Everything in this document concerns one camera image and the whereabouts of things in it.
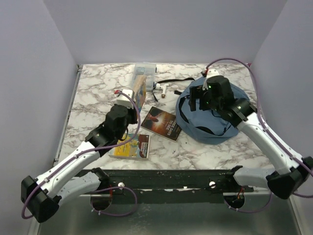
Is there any dark Three Days book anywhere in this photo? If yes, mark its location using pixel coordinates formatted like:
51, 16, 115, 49
141, 107, 181, 141

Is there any yellow blue paperback book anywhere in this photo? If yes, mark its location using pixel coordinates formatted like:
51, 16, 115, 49
108, 134, 150, 160

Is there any blue student backpack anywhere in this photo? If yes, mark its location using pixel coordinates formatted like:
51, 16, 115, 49
151, 77, 250, 145

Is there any yellow Treehouse book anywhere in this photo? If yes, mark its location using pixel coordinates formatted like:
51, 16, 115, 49
133, 75, 147, 111

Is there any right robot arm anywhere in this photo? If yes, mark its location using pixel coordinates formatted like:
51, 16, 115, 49
189, 75, 313, 199

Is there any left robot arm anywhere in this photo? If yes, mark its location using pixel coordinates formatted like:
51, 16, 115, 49
21, 104, 140, 223

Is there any white earbud charger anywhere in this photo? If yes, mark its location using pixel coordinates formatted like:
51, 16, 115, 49
156, 83, 169, 98

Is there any clear plastic storage box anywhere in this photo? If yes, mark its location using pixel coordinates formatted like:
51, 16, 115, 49
132, 63, 157, 91

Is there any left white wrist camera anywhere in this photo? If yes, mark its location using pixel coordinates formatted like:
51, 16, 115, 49
114, 89, 134, 109

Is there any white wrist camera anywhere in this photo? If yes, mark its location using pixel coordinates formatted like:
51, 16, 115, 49
201, 69, 220, 78
114, 89, 134, 109

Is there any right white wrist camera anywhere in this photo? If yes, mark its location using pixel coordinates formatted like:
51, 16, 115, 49
201, 69, 220, 78

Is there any aluminium frame rail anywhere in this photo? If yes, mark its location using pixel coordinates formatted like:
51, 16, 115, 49
86, 186, 269, 195

